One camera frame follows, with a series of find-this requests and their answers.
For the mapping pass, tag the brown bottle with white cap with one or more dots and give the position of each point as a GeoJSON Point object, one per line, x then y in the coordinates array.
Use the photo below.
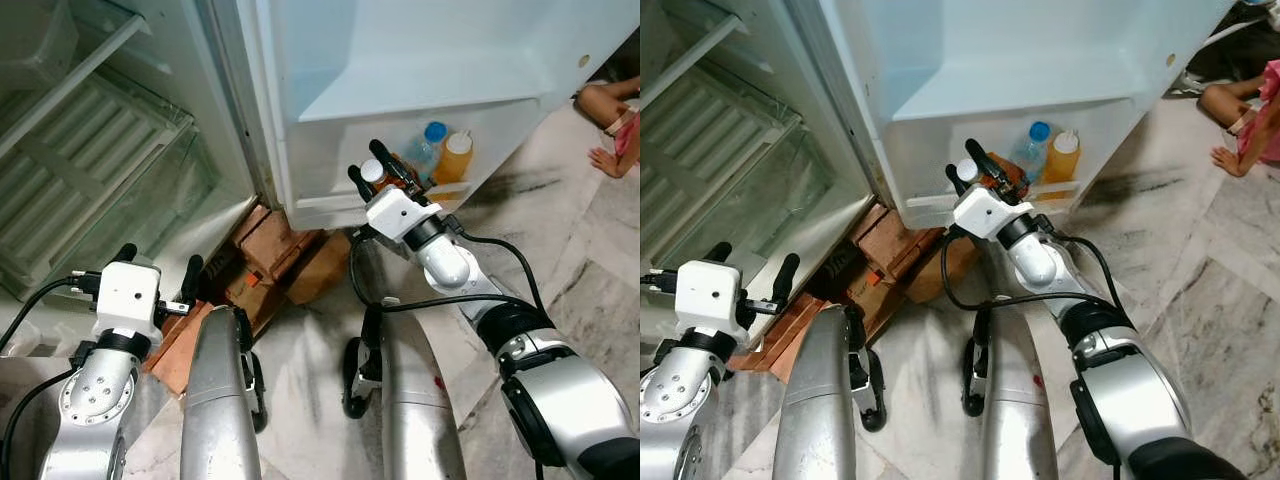
{"type": "Point", "coordinates": [373, 170]}
{"type": "Point", "coordinates": [968, 169]}

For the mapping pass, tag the white fridge door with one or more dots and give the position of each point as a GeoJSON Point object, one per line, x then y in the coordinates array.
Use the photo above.
{"type": "Point", "coordinates": [1020, 50]}
{"type": "Point", "coordinates": [420, 50]}

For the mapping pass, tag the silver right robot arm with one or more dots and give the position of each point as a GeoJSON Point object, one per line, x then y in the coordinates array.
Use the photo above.
{"type": "Point", "coordinates": [1150, 400]}
{"type": "Point", "coordinates": [560, 400]}

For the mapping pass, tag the black fridge foot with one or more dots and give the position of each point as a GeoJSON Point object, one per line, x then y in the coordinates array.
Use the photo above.
{"type": "Point", "coordinates": [842, 262]}
{"type": "Point", "coordinates": [222, 265]}

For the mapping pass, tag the glass fridge shelf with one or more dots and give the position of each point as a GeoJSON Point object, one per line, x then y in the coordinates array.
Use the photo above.
{"type": "Point", "coordinates": [70, 75]}
{"type": "Point", "coordinates": [690, 55]}

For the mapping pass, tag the white fridge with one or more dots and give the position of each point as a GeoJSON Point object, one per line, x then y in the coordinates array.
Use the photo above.
{"type": "Point", "coordinates": [760, 60]}
{"type": "Point", "coordinates": [130, 60]}

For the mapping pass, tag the clear bottle with blue cap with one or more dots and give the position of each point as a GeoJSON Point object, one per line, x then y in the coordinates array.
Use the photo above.
{"type": "Point", "coordinates": [1032, 150]}
{"type": "Point", "coordinates": [428, 150]}

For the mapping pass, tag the orange juice bottle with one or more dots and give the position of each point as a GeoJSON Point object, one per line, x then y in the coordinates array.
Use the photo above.
{"type": "Point", "coordinates": [1062, 160]}
{"type": "Point", "coordinates": [455, 160]}

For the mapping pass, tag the clear crisper drawer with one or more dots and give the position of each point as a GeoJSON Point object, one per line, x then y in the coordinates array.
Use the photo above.
{"type": "Point", "coordinates": [730, 160]}
{"type": "Point", "coordinates": [100, 170]}

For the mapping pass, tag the brown cardboard sheet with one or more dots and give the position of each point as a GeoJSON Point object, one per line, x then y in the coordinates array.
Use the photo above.
{"type": "Point", "coordinates": [325, 265]}
{"type": "Point", "coordinates": [930, 272]}

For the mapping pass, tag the silver left robot leg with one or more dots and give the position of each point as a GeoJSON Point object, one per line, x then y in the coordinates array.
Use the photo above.
{"type": "Point", "coordinates": [815, 400]}
{"type": "Point", "coordinates": [215, 400]}

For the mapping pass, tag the silver robot leg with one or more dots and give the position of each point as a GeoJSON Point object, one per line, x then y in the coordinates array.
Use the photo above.
{"type": "Point", "coordinates": [815, 400]}
{"type": "Point", "coordinates": [215, 400]}
{"type": "Point", "coordinates": [1010, 400]}
{"type": "Point", "coordinates": [415, 400]}

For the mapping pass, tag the child in pink dress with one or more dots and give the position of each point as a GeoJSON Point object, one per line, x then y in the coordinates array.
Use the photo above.
{"type": "Point", "coordinates": [600, 100]}
{"type": "Point", "coordinates": [1225, 105]}

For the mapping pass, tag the silver right robot leg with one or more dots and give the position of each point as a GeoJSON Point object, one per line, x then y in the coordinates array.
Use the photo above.
{"type": "Point", "coordinates": [1010, 400]}
{"type": "Point", "coordinates": [415, 400]}

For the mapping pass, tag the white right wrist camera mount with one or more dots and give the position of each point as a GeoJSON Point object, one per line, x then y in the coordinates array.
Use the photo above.
{"type": "Point", "coordinates": [985, 213]}
{"type": "Point", "coordinates": [395, 215]}

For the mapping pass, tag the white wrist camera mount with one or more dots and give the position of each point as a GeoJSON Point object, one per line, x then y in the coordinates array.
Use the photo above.
{"type": "Point", "coordinates": [985, 213]}
{"type": "Point", "coordinates": [395, 215]}
{"type": "Point", "coordinates": [128, 295]}
{"type": "Point", "coordinates": [710, 295]}

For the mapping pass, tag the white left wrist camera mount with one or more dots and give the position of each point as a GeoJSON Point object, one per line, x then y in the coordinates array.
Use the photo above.
{"type": "Point", "coordinates": [710, 295]}
{"type": "Point", "coordinates": [128, 295]}

